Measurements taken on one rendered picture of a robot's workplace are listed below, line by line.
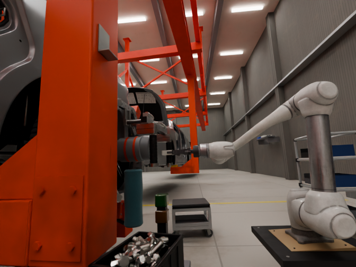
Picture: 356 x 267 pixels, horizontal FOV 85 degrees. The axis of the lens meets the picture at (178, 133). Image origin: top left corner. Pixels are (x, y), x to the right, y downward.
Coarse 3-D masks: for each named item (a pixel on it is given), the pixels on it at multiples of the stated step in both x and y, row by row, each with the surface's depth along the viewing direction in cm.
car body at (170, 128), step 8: (144, 96) 418; (168, 120) 537; (168, 128) 414; (176, 128) 587; (144, 136) 368; (184, 136) 680; (160, 144) 375; (176, 144) 836; (184, 144) 690; (160, 152) 372; (160, 160) 372; (176, 160) 474; (184, 160) 607
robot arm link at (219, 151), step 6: (210, 144) 117; (216, 144) 115; (222, 144) 114; (228, 144) 114; (210, 150) 115; (216, 150) 114; (222, 150) 113; (228, 150) 113; (234, 150) 114; (210, 156) 116; (216, 156) 115; (222, 156) 114; (228, 156) 115
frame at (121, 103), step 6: (120, 102) 105; (120, 108) 109; (126, 108) 113; (132, 108) 122; (132, 114) 123; (132, 132) 132; (138, 162) 133; (132, 168) 130; (138, 168) 130; (120, 192) 108; (120, 198) 98
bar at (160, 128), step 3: (141, 117) 89; (144, 117) 89; (147, 117) 90; (141, 120) 89; (144, 120) 89; (147, 120) 89; (150, 120) 94; (156, 123) 104; (159, 126) 111; (159, 129) 110; (162, 129) 116; (165, 129) 125; (159, 132) 118; (162, 132) 119; (165, 132) 124
